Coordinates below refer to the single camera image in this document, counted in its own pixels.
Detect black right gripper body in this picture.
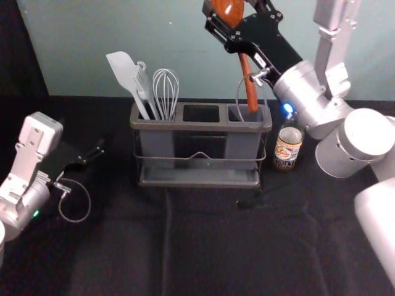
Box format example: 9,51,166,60
227,17,306,78

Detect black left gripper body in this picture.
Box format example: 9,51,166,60
39,141,83,180

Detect brown wooden spoon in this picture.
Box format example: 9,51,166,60
209,0,259,113

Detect grey slotted turner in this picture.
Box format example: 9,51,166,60
132,60,161,121

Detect grey silicone spatula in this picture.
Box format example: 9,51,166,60
106,51,152,121

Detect grey utensil holder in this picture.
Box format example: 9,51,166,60
129,101,273,170

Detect glass bottle with label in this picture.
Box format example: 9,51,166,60
272,120,306,173

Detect dark side panel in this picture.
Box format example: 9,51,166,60
0,0,51,100

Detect black table cloth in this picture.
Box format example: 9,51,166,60
0,95,395,296

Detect thin right gripper cable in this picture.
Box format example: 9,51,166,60
235,68,270,121

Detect thin gripper cable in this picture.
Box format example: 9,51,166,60
235,68,270,121
52,178,92,223

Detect thin left gripper cable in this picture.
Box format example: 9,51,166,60
52,178,92,223

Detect grey wire whisk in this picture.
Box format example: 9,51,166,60
152,68,181,122

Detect dark wire rack frame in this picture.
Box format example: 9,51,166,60
132,132,268,189

